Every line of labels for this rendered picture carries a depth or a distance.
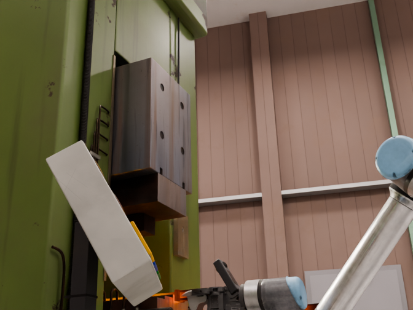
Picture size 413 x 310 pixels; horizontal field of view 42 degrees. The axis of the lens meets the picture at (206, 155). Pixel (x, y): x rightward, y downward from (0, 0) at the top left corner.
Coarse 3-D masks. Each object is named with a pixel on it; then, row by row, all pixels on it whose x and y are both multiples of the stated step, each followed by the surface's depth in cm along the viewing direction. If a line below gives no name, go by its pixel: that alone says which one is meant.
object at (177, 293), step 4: (196, 288) 163; (172, 292) 166; (176, 292) 164; (180, 292) 165; (184, 292) 165; (176, 296) 164; (108, 300) 174; (176, 300) 163; (180, 300) 164; (184, 300) 165
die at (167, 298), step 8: (152, 296) 167; (160, 296) 160; (168, 296) 162; (104, 304) 162; (112, 304) 160; (120, 304) 159; (128, 304) 158; (144, 304) 156; (152, 304) 155; (160, 304) 156; (168, 304) 161; (176, 304) 165; (184, 304) 170
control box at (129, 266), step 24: (72, 168) 104; (96, 168) 104; (72, 192) 102; (96, 192) 102; (96, 216) 100; (120, 216) 100; (96, 240) 98; (120, 240) 98; (120, 264) 97; (144, 264) 97; (120, 288) 103; (144, 288) 116
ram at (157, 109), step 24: (120, 72) 185; (144, 72) 180; (120, 96) 181; (144, 96) 176; (168, 96) 188; (120, 120) 177; (144, 120) 173; (168, 120) 184; (120, 144) 174; (144, 144) 170; (168, 144) 181; (120, 168) 170; (144, 168) 167; (168, 168) 178
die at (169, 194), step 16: (144, 176) 172; (160, 176) 171; (128, 192) 172; (144, 192) 170; (160, 192) 169; (176, 192) 180; (128, 208) 172; (144, 208) 173; (160, 208) 173; (176, 208) 178
